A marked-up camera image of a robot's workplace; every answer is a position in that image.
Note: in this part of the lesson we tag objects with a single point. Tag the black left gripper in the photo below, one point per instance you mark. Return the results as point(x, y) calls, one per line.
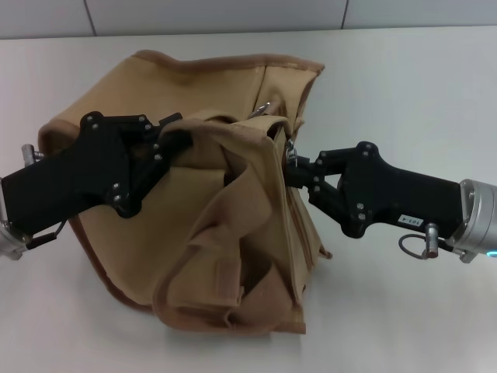
point(58, 182)

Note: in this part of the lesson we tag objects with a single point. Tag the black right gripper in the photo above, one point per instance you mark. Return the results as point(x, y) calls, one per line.
point(388, 194)

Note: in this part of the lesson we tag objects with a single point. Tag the silver zipper pull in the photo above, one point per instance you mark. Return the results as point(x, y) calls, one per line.
point(291, 152)

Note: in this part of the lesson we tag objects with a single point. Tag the khaki canvas food bag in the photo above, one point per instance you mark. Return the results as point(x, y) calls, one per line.
point(233, 194)

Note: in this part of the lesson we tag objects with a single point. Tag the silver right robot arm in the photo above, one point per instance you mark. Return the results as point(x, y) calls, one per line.
point(481, 217)

